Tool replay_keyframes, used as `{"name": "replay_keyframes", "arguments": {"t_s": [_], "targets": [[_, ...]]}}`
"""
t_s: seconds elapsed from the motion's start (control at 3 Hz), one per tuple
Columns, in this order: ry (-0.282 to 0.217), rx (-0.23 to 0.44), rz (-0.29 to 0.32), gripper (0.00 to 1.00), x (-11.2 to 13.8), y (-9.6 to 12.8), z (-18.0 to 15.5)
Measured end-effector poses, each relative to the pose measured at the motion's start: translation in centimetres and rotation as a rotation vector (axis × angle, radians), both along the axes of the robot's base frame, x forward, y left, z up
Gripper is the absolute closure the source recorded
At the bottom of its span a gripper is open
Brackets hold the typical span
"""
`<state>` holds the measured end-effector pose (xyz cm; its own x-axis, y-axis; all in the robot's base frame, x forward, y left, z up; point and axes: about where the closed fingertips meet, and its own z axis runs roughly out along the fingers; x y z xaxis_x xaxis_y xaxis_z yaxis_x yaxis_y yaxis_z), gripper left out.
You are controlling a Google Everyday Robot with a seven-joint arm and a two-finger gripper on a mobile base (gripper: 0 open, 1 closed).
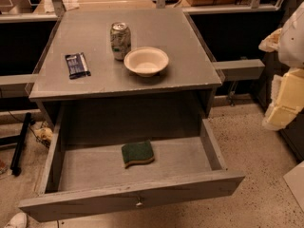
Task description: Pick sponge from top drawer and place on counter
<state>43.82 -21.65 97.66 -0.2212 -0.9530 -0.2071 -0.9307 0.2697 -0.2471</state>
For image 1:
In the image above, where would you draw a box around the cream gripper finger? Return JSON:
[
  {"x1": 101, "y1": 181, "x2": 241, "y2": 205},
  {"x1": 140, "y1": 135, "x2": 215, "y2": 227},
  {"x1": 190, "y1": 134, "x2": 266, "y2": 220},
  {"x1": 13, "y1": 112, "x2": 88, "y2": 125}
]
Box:
[
  {"x1": 262, "y1": 104, "x2": 296, "y2": 131},
  {"x1": 271, "y1": 68, "x2": 304, "y2": 113}
]

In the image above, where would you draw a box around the green and yellow sponge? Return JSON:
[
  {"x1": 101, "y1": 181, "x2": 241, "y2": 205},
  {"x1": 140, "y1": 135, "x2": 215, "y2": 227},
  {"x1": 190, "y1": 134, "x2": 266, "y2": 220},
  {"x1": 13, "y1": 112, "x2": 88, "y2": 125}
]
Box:
[{"x1": 122, "y1": 141, "x2": 155, "y2": 168}]

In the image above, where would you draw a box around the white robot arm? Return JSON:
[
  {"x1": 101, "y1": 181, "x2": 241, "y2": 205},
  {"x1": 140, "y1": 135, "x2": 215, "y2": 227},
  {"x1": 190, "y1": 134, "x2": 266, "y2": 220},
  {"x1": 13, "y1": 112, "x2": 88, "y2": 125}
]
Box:
[{"x1": 258, "y1": 2, "x2": 304, "y2": 131}]

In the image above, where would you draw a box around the small metal drawer knob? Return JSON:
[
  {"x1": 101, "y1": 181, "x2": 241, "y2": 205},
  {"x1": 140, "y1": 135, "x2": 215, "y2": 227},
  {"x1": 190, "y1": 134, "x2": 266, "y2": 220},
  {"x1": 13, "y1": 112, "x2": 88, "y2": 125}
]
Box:
[{"x1": 136, "y1": 199, "x2": 143, "y2": 208}]

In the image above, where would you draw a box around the open grey top drawer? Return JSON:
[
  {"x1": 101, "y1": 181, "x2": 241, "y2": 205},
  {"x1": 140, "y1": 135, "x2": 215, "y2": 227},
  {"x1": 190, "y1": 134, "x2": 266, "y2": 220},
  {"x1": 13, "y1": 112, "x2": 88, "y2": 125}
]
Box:
[{"x1": 19, "y1": 104, "x2": 244, "y2": 222}]

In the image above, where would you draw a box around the white panel on floor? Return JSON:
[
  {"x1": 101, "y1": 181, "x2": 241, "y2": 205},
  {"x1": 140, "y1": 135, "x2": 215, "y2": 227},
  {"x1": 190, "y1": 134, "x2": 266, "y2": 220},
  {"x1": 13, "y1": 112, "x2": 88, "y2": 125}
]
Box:
[{"x1": 283, "y1": 161, "x2": 304, "y2": 212}]

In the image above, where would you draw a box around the grey wooden cabinet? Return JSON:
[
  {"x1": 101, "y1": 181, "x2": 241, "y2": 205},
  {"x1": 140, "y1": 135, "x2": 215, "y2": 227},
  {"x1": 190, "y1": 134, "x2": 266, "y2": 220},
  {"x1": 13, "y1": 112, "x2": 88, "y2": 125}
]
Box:
[{"x1": 29, "y1": 9, "x2": 221, "y2": 114}]

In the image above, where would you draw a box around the white paper bowl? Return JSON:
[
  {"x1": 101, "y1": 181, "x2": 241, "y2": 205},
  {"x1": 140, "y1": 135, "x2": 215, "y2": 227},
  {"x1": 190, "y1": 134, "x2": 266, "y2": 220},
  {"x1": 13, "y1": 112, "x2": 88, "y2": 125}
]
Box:
[{"x1": 123, "y1": 47, "x2": 169, "y2": 77}]

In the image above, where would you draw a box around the crumpled green soda can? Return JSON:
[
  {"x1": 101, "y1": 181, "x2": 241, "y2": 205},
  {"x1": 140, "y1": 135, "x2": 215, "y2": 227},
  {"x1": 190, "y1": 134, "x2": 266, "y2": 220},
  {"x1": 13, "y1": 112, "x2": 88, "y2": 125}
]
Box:
[{"x1": 110, "y1": 22, "x2": 131, "y2": 61}]

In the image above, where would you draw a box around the dark blue snack packet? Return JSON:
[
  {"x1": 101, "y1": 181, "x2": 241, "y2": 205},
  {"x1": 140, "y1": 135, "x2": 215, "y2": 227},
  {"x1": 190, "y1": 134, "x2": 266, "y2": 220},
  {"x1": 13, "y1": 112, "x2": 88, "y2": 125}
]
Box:
[{"x1": 65, "y1": 52, "x2": 91, "y2": 80}]

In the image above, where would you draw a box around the crumpled paper on floor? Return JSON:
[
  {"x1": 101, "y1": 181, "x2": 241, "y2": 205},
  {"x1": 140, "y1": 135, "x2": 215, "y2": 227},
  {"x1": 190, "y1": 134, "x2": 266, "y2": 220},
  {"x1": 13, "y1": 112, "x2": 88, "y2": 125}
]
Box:
[{"x1": 34, "y1": 127, "x2": 53, "y2": 143}]

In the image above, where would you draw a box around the white cloth on back table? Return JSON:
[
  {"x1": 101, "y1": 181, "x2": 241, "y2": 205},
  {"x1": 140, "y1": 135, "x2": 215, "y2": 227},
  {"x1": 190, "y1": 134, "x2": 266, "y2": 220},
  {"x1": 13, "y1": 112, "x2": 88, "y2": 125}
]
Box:
[{"x1": 63, "y1": 0, "x2": 80, "y2": 10}]

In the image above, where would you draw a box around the black pole on floor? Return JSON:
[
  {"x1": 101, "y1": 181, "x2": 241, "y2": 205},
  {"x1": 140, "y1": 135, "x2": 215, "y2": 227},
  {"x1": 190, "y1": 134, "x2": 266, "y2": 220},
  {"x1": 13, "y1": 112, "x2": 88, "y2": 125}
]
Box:
[{"x1": 10, "y1": 112, "x2": 31, "y2": 176}]

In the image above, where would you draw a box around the white shoe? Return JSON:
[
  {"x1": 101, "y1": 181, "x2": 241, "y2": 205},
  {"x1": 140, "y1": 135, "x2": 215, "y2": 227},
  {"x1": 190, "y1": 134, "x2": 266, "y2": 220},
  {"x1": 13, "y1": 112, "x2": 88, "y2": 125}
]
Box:
[{"x1": 4, "y1": 213, "x2": 28, "y2": 228}]

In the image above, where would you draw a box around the grey horizontal rail beam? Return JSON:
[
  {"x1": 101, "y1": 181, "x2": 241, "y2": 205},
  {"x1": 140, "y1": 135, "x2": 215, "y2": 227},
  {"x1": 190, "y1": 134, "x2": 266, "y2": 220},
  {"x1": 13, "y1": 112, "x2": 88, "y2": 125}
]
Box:
[{"x1": 213, "y1": 59, "x2": 265, "y2": 81}]

